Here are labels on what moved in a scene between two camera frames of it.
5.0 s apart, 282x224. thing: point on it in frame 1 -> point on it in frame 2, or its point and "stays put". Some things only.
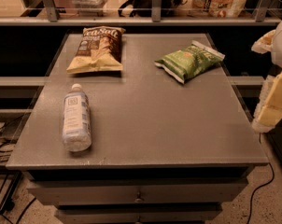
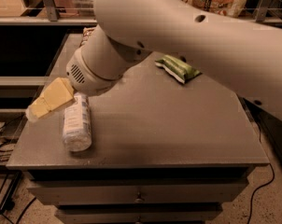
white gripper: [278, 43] -> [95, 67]
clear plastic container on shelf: [87, 1] stays put
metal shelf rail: [52, 18] stays put
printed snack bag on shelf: [218, 1] stays put
